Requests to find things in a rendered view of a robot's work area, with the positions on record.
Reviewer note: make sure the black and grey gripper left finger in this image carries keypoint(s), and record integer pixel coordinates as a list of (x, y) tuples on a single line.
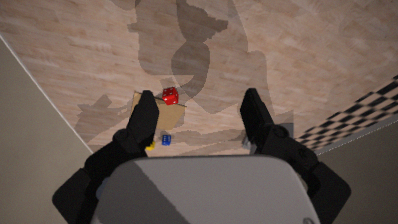
[(76, 199)]

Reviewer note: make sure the tan square mat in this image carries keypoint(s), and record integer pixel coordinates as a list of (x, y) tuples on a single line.
[(168, 114)]

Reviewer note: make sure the blue die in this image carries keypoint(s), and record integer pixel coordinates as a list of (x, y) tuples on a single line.
[(166, 140)]

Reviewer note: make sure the yellow die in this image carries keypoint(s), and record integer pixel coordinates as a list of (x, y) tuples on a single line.
[(152, 146)]

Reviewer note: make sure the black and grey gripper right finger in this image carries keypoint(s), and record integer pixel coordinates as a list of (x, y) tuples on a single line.
[(327, 191)]

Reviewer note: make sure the red die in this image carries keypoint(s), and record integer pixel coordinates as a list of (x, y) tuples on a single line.
[(170, 96)]

